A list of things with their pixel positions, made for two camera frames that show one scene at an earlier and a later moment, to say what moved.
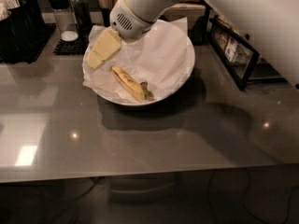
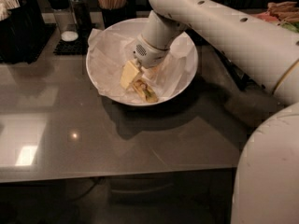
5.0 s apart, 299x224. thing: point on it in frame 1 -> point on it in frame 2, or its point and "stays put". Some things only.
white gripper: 128,19 -> 149,55
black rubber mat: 74,48 stays put
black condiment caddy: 21,31 stays put
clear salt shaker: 59,0 stays put
